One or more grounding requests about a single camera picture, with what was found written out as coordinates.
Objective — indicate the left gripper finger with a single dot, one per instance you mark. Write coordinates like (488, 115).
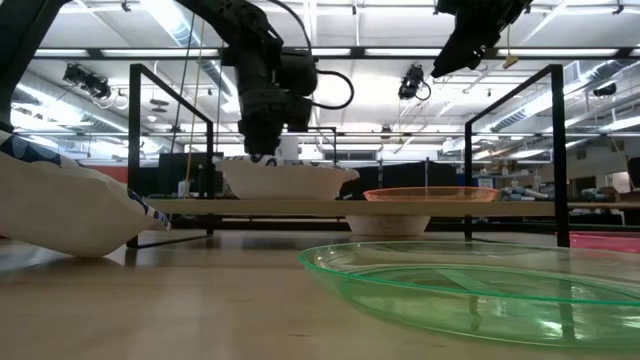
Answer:
(262, 144)

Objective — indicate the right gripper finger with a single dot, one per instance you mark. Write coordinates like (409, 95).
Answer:
(457, 59)

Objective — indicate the white bowl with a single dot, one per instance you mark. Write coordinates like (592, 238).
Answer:
(285, 185)

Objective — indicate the translucent orange plastic plate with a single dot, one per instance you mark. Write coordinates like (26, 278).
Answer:
(430, 195)

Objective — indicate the blue patterned paper plate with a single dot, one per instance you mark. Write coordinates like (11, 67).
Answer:
(387, 226)
(60, 210)

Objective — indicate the translucent pink plastic plate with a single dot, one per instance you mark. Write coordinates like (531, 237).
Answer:
(605, 242)

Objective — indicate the translucent green plastic plate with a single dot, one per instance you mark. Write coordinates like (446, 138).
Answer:
(450, 310)

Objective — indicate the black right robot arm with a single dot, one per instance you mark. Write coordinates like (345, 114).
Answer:
(480, 5)

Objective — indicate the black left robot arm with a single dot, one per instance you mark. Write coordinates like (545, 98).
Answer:
(235, 20)

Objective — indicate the white tank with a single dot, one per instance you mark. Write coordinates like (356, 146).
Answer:
(291, 147)

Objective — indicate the small white container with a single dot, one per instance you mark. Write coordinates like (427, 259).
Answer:
(183, 190)

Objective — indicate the black overhead light beam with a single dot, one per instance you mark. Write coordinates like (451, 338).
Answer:
(357, 52)

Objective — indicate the red partition panel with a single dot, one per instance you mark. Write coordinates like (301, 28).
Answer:
(112, 174)

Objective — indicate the wooden background table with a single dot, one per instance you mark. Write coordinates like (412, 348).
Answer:
(600, 205)

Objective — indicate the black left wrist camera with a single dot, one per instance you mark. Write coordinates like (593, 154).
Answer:
(297, 72)

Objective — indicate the black overhead camera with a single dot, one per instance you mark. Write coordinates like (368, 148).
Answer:
(412, 82)

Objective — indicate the black table edge rail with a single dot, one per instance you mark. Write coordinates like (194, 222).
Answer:
(300, 226)

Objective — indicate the black ceiling-mounted camera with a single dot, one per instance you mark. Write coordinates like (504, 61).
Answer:
(605, 90)
(85, 80)

